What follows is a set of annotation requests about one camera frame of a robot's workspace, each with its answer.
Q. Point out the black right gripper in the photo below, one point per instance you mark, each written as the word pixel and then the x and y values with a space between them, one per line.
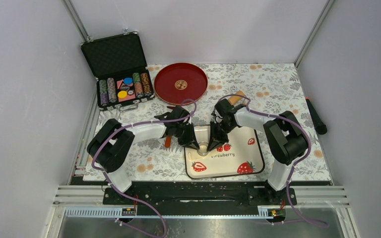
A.
pixel 216 141

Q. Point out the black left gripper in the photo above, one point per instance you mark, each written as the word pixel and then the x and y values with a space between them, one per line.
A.
pixel 190 141

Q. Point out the silver tape roll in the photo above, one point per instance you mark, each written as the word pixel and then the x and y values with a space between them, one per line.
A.
pixel 203 143

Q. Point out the square strawberry ceramic plate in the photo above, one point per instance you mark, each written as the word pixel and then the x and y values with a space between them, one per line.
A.
pixel 242 155

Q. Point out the wooden dough roller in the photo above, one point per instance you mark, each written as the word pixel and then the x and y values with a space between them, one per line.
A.
pixel 236 97

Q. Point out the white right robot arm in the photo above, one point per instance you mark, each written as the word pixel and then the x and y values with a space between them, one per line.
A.
pixel 287 140

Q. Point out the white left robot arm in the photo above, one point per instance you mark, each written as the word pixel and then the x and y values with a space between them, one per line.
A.
pixel 110 146

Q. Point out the round red lacquer tray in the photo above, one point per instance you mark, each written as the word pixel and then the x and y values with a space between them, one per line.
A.
pixel 180 81

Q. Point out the black poker chip case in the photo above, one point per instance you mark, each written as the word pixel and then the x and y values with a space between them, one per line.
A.
pixel 119 66

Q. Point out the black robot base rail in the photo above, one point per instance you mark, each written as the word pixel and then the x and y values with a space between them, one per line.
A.
pixel 212 193

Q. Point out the slotted grey cable duct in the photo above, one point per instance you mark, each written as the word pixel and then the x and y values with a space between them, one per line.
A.
pixel 179 211

